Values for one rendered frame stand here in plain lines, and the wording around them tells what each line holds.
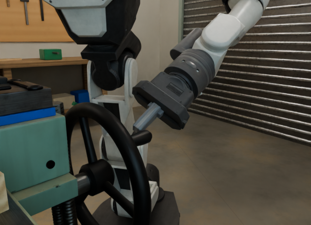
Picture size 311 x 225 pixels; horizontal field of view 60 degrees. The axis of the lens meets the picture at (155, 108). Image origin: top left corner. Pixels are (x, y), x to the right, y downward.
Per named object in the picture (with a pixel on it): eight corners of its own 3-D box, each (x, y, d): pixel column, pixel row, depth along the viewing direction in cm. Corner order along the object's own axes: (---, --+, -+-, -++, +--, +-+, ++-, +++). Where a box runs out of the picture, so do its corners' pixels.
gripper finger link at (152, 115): (136, 126, 47) (158, 103, 50) (135, 134, 50) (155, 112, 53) (143, 131, 47) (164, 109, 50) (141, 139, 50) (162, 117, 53)
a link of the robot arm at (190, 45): (200, 101, 61) (225, 72, 67) (214, 70, 52) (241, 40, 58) (161, 74, 64) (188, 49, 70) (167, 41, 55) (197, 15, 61)
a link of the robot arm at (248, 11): (231, 52, 71) (261, 16, 80) (253, 26, 62) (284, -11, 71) (200, 27, 71) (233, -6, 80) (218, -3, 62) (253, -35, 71)
